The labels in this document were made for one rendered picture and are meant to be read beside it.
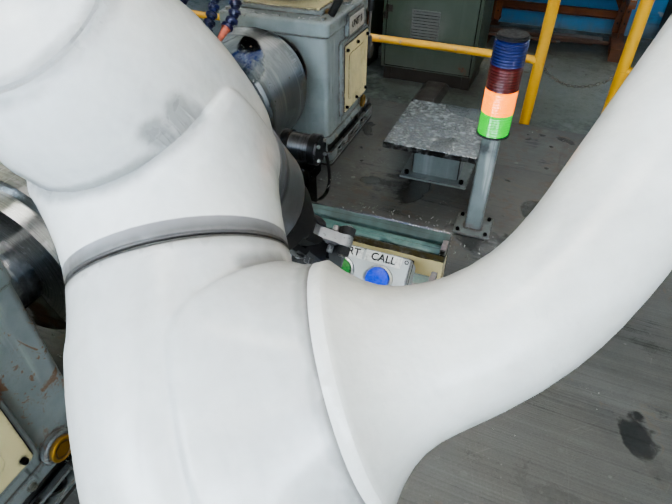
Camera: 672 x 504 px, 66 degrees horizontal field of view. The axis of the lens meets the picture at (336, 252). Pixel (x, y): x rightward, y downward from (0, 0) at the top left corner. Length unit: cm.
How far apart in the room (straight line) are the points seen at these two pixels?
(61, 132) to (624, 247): 20
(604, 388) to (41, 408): 81
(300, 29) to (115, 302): 111
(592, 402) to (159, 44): 83
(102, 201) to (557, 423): 77
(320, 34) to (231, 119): 104
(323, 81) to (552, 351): 114
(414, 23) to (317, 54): 277
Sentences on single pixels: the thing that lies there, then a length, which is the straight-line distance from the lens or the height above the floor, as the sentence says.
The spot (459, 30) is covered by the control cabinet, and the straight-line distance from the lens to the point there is 395.
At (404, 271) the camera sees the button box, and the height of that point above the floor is 108.
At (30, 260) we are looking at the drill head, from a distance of 76.
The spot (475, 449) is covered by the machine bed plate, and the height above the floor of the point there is 80.
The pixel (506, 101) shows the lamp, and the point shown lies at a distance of 103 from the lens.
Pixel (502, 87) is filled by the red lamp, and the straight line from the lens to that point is 102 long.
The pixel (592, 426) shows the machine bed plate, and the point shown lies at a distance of 90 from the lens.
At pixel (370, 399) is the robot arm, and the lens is 18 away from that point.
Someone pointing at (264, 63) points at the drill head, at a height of 113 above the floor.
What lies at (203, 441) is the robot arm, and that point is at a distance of 18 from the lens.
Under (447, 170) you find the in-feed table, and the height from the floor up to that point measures 83.
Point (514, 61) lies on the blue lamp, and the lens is 100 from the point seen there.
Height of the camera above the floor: 149
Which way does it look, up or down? 39 degrees down
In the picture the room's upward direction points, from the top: straight up
